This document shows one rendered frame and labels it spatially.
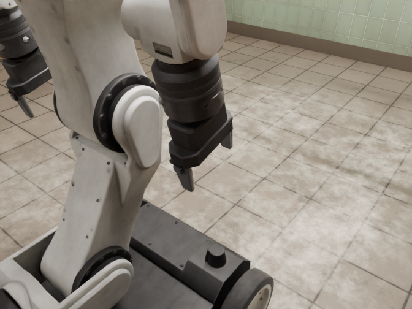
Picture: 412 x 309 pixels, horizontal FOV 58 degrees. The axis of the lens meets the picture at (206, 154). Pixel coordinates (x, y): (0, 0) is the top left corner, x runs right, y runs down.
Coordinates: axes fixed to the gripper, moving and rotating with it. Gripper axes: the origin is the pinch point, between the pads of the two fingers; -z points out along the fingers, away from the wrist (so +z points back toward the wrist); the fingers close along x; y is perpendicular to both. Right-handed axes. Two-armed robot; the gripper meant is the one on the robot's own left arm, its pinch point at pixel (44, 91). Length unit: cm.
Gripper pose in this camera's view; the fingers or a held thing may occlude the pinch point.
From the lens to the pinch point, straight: 90.3
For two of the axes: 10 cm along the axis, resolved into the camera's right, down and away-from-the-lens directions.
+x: 5.9, -6.3, 5.1
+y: -8.0, -3.4, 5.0
